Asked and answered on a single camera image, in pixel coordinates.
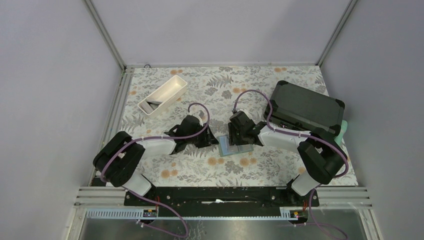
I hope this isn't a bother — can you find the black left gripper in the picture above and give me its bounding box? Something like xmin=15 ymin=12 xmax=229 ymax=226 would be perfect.
xmin=186 ymin=123 xmax=219 ymax=149

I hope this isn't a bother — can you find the green card holder wallet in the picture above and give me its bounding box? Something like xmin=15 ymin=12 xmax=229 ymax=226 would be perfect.
xmin=217 ymin=135 xmax=254 ymax=157

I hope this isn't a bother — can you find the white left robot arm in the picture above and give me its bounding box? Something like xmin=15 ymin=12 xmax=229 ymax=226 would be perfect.
xmin=93 ymin=115 xmax=219 ymax=206

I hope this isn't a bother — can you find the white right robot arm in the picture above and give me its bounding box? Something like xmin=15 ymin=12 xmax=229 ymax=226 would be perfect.
xmin=228 ymin=111 xmax=349 ymax=206

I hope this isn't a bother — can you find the black hard carrying case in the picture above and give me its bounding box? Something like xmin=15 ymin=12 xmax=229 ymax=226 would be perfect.
xmin=269 ymin=80 xmax=345 ymax=137

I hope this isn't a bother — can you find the white rectangular plastic tray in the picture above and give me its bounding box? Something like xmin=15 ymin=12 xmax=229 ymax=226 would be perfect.
xmin=137 ymin=75 xmax=188 ymax=118

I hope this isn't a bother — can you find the floral patterned table mat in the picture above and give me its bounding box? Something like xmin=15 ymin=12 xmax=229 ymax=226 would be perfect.
xmin=120 ymin=66 xmax=328 ymax=187

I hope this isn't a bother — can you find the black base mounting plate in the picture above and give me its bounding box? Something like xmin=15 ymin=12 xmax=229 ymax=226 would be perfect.
xmin=124 ymin=186 xmax=320 ymax=218

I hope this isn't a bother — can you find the mint green cylindrical object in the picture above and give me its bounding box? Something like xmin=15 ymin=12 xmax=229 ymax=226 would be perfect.
xmin=334 ymin=120 xmax=348 ymax=146

